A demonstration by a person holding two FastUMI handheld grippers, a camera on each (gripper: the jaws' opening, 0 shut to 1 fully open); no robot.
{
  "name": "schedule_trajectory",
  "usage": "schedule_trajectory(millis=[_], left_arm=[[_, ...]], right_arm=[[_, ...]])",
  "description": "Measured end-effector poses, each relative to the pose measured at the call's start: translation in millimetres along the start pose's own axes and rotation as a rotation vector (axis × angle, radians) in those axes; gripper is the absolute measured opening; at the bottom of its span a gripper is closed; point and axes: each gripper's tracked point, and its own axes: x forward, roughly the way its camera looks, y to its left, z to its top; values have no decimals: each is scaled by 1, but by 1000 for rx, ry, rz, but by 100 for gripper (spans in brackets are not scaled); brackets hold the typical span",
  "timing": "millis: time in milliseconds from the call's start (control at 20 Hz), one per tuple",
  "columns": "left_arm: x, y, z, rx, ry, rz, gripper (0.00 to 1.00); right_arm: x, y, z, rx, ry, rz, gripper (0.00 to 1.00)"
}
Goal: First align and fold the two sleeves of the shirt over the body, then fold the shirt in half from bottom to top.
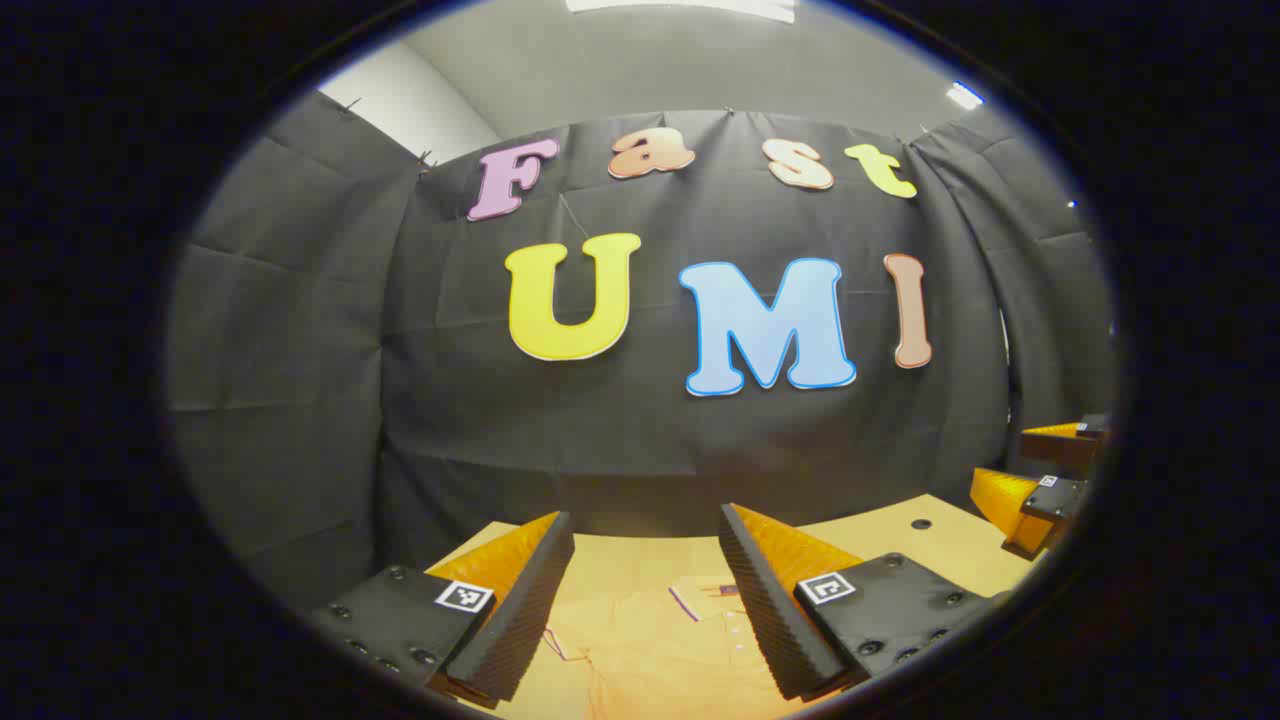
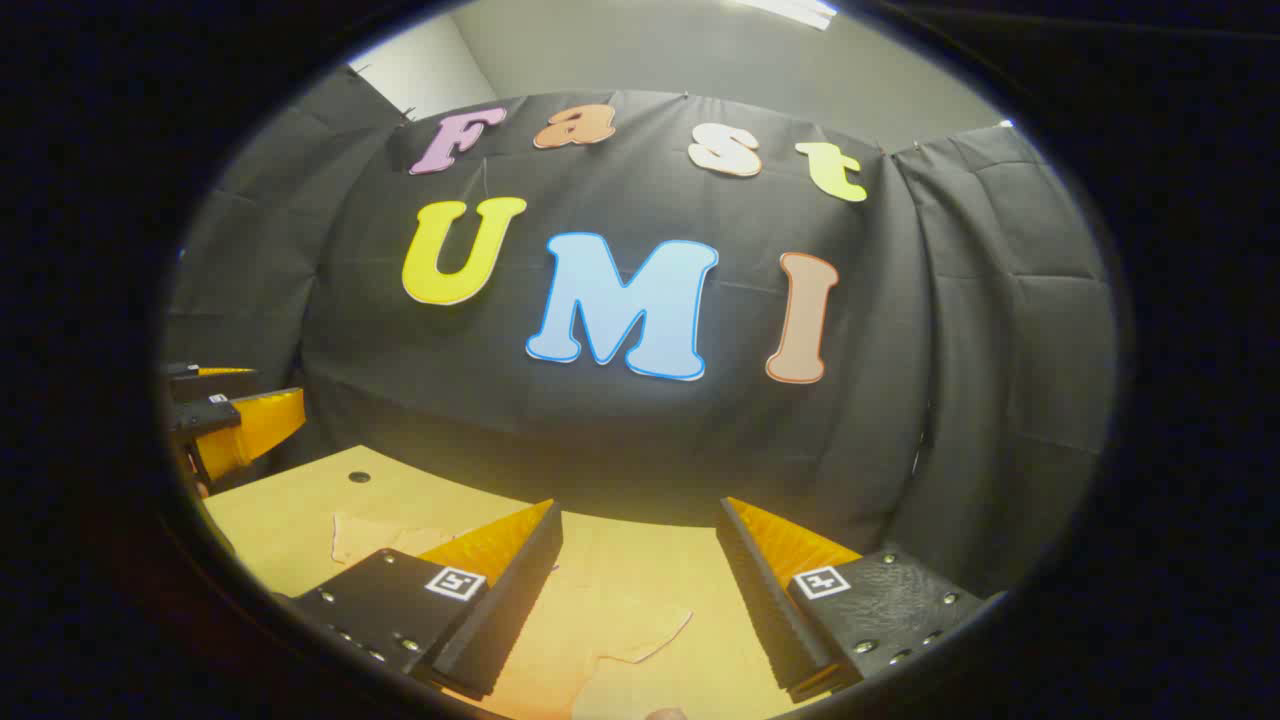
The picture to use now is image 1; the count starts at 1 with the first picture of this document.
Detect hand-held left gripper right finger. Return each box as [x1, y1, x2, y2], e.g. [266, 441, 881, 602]
[718, 502, 1011, 702]

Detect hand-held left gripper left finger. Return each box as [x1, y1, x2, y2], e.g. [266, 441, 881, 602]
[308, 510, 577, 711]

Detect orange T-shirt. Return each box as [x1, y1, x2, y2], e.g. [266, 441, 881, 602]
[540, 572, 831, 720]

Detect black backdrop cloth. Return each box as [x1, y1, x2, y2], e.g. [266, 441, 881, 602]
[165, 90, 1116, 613]

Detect long ceiling light panel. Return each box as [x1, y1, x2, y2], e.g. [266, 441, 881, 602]
[565, 0, 797, 24]

